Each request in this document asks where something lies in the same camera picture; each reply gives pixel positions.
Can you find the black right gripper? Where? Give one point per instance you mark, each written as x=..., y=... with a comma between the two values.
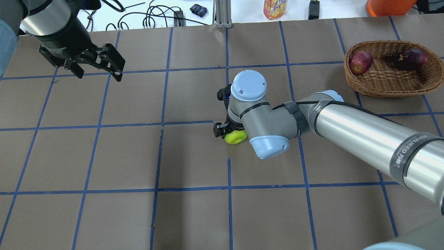
x=220, y=130

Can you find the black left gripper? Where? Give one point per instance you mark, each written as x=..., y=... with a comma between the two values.
x=66, y=41

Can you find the green apple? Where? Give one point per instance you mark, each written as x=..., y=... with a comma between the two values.
x=236, y=137

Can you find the red yellow apple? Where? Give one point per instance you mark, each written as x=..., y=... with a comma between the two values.
x=360, y=62

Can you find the dark red apple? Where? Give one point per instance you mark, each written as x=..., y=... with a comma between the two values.
x=412, y=59

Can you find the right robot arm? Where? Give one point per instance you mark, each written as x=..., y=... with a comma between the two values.
x=411, y=158

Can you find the wicker basket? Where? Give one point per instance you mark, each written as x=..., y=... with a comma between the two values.
x=385, y=78

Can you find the dark blue pouch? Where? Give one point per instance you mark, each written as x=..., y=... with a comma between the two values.
x=199, y=10

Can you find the orange juice bottle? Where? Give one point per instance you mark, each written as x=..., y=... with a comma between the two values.
x=274, y=9

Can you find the black power adapter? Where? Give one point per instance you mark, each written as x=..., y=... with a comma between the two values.
x=314, y=9

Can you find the orange bucket with grey lid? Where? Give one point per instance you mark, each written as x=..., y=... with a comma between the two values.
x=376, y=8

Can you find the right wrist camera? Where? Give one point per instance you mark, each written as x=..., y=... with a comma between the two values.
x=224, y=94

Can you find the aluminium frame post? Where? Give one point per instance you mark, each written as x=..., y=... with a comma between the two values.
x=222, y=13

